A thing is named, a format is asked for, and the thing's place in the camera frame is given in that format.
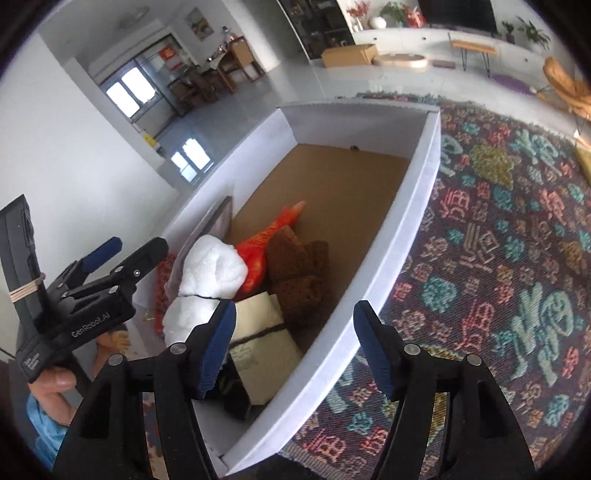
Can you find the glass balcony door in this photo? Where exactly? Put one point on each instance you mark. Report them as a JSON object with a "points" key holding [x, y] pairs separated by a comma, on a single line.
{"points": [[134, 85]]}

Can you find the white round vase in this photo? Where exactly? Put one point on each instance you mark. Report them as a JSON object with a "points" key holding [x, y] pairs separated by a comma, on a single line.
{"points": [[377, 22]]}

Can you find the red flower bouquet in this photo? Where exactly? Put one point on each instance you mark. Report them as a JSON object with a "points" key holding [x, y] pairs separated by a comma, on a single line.
{"points": [[358, 9]]}

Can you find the orange lounge chair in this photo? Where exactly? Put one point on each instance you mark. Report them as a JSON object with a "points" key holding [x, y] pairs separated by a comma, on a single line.
{"points": [[568, 87]]}

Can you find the round wooden tray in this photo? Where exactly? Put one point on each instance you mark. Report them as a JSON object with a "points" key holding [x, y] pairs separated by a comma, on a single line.
{"points": [[399, 61]]}

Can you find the purple round rug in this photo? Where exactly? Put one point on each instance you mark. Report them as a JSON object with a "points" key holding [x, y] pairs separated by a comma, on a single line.
{"points": [[510, 84]]}

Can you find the small potted green plant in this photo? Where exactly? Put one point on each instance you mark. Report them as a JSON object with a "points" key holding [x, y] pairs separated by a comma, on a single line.
{"points": [[508, 30]]}

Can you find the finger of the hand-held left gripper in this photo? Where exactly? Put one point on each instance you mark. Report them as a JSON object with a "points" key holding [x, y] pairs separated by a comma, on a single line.
{"points": [[143, 258], [104, 254]]}

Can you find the white cardboard box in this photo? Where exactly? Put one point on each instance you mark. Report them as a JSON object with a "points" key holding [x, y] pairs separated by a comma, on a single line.
{"points": [[392, 221]]}

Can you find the dark bookshelf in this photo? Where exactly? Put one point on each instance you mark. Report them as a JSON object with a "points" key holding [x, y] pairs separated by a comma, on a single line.
{"points": [[318, 27]]}

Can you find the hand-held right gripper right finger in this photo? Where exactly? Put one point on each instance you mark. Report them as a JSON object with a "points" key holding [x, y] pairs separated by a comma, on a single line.
{"points": [[375, 353]]}

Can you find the person's left forearm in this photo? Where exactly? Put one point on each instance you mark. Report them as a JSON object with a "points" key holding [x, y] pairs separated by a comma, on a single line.
{"points": [[46, 429]]}

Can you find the green plant with red decorations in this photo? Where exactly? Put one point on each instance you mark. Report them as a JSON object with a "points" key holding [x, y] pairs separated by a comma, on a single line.
{"points": [[392, 11]]}

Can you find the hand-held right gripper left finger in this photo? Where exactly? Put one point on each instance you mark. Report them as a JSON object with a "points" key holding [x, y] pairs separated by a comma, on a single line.
{"points": [[217, 350]]}

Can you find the framed wall painting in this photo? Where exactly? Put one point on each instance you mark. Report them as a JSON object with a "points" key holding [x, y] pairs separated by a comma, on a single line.
{"points": [[195, 23]]}

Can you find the brown cardboard box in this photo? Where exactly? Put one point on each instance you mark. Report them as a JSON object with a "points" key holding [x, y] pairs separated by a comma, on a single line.
{"points": [[348, 56]]}

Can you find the flat yellow wooden box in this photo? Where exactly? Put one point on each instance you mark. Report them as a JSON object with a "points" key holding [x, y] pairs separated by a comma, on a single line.
{"points": [[584, 152]]}

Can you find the wooden side table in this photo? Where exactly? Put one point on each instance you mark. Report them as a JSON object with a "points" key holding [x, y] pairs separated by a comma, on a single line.
{"points": [[473, 48]]}

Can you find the red mesh pouch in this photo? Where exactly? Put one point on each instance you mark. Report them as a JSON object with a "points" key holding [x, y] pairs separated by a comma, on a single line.
{"points": [[164, 286]]}

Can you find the red orange fish plush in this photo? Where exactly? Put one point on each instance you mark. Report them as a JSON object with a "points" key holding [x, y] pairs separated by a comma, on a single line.
{"points": [[258, 249]]}

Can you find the large potted green plant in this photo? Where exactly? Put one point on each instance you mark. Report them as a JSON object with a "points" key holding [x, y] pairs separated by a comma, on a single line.
{"points": [[535, 30]]}

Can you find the black television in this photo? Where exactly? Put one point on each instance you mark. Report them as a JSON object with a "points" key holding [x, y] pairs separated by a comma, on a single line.
{"points": [[457, 14]]}

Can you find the person's left hand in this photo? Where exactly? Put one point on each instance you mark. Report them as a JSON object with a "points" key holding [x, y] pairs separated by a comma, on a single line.
{"points": [[55, 379]]}

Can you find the white television cabinet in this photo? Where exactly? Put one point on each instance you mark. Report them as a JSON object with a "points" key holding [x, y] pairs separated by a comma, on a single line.
{"points": [[415, 39]]}

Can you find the white towel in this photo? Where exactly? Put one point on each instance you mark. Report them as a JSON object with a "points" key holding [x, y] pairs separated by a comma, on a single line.
{"points": [[207, 272]]}

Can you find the brown knit cloth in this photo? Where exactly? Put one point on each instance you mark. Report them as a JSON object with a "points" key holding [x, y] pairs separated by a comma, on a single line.
{"points": [[300, 277]]}

